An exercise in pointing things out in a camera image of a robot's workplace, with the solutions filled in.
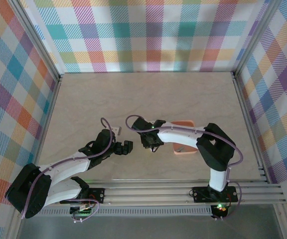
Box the pink plastic tray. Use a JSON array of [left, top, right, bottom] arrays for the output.
[[171, 120, 198, 157]]

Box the black controller box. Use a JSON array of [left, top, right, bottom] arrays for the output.
[[212, 204, 230, 220], [70, 204, 93, 217]]

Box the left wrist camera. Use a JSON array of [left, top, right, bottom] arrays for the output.
[[110, 125, 123, 136]]

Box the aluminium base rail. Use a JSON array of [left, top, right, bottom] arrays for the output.
[[11, 183, 287, 206]]

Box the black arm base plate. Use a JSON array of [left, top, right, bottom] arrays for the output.
[[59, 188, 106, 205], [192, 186, 239, 204]]

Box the aluminium table side rail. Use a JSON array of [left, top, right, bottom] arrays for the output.
[[232, 72, 270, 184], [33, 74, 64, 167]]

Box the grey slotted cable duct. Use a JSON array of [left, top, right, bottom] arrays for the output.
[[23, 208, 213, 217]]

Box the aluminium frame post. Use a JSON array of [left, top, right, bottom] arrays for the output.
[[232, 0, 284, 78], [7, 0, 64, 85]]

